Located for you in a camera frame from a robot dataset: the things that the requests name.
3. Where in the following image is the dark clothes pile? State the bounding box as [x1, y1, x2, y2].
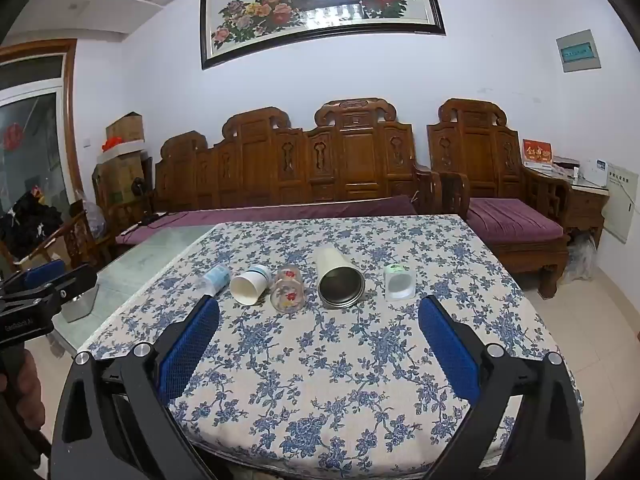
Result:
[0, 194, 64, 258]

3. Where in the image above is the carved wooden sofa bench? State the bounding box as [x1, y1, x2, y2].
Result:
[149, 97, 444, 222]

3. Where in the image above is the small wooden chair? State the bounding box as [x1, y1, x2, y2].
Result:
[14, 199, 113, 273]

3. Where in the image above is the large cardboard box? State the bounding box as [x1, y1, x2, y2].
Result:
[92, 151, 149, 213]

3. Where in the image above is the blue floral tablecloth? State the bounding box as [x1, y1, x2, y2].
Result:
[80, 214, 586, 477]

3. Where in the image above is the red door ornament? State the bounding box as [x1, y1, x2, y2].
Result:
[2, 122, 26, 152]

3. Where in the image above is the cream steel insulated cup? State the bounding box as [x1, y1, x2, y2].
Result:
[313, 243, 367, 310]

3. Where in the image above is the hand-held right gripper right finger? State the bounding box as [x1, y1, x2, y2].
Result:
[417, 295, 587, 480]

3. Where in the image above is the wooden framed glass door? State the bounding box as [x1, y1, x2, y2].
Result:
[0, 38, 85, 263]

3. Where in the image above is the clear plastic bag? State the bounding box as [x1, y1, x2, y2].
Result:
[564, 234, 597, 282]
[81, 199, 110, 238]

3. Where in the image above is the small cardboard box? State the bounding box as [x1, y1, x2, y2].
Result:
[104, 112, 146, 144]

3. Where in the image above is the short purple seat cushion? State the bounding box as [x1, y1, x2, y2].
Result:
[466, 197, 566, 244]

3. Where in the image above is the clear plastic cup blue label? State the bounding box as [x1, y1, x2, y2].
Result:
[192, 265, 232, 302]

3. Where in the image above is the flower print glass cup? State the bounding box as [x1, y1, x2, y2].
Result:
[270, 263, 306, 314]

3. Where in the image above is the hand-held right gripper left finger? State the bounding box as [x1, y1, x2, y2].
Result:
[60, 295, 221, 480]

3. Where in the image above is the grey wall electrical box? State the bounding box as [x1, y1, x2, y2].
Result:
[555, 29, 601, 74]

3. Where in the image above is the long purple seat cushion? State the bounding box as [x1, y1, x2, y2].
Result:
[115, 195, 419, 247]

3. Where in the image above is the white paper cup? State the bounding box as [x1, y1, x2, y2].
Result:
[229, 263, 273, 307]

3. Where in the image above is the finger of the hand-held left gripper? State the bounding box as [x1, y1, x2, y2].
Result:
[0, 259, 68, 298]
[0, 263, 99, 318]

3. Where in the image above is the red gift box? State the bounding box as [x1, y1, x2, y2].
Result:
[522, 138, 553, 167]

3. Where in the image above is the framed peacock flower painting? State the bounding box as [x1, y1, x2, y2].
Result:
[199, 0, 447, 71]

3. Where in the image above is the person's left hand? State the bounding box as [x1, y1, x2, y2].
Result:
[0, 350, 49, 466]

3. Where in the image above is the white blue carton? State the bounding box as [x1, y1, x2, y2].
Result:
[579, 158, 609, 189]

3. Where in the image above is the small white green cup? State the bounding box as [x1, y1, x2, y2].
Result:
[383, 263, 416, 302]

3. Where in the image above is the carved wooden armchair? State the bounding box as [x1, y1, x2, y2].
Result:
[426, 98, 572, 299]

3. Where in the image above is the wooden side table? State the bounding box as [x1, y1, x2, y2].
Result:
[524, 162, 611, 252]

